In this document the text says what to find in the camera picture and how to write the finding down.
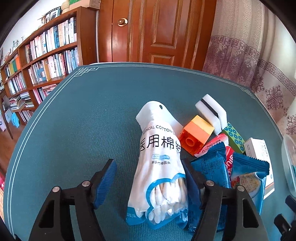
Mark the dark blue snack packet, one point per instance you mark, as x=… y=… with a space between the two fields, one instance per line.
x=210 y=167

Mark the patterned curtain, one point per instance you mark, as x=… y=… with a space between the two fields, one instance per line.
x=251 y=46

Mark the blue cracker snack packet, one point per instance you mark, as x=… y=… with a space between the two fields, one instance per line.
x=250 y=173

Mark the clear plastic bowl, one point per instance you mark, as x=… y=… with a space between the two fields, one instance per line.
x=288 y=160

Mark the white blue medicine box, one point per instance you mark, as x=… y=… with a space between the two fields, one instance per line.
x=257 y=148

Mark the red balloon glue packet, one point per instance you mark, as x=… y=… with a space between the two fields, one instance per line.
x=219 y=143

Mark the wooden bookshelf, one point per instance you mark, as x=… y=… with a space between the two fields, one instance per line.
x=47 y=57

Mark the green dotted block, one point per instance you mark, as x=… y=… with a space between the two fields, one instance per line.
x=236 y=142

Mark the wooden door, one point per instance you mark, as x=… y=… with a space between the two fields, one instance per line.
x=175 y=33

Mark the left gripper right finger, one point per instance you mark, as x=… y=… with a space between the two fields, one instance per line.
x=243 y=222

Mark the brass door knob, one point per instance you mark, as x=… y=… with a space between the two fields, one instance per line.
x=122 y=22

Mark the white black sponge eraser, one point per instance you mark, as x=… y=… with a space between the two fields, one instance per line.
x=211 y=111

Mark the cotton swab bag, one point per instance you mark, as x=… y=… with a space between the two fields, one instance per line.
x=159 y=193

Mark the stacked boxes on shelf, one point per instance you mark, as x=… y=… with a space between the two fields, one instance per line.
x=72 y=4

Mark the orange yellow toy brick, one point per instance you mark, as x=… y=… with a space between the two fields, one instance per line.
x=195 y=135

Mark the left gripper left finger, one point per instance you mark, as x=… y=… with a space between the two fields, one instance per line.
x=53 y=221

